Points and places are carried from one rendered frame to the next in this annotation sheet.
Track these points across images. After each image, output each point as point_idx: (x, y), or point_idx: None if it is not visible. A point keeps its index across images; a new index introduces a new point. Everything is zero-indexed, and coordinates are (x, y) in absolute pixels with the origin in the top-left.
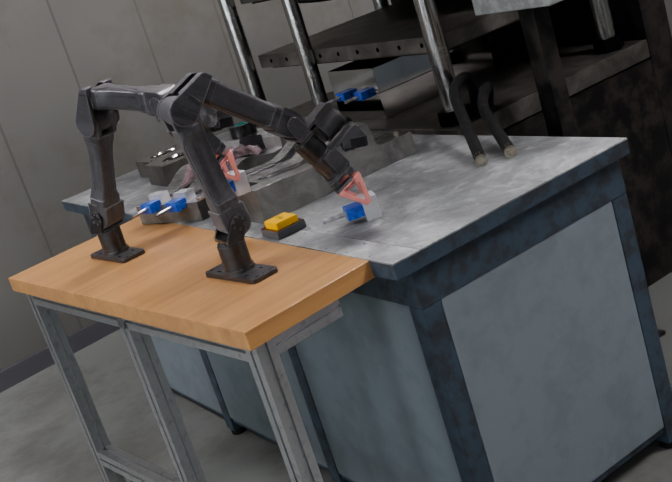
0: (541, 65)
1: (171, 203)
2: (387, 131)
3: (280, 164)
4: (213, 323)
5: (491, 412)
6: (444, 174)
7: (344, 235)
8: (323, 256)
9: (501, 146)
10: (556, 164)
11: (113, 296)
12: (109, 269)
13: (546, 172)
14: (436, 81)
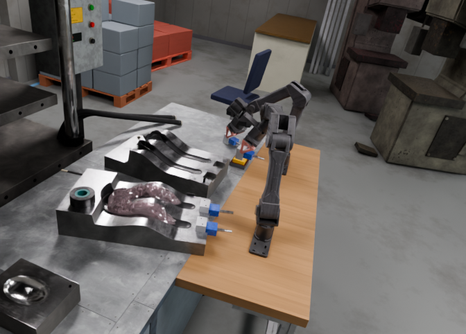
0: (80, 99)
1: (219, 206)
2: (126, 142)
3: (179, 163)
4: (318, 159)
5: None
6: (184, 132)
7: (246, 145)
8: (265, 147)
9: (171, 117)
10: (191, 111)
11: (311, 204)
12: (283, 229)
13: (199, 113)
14: (75, 119)
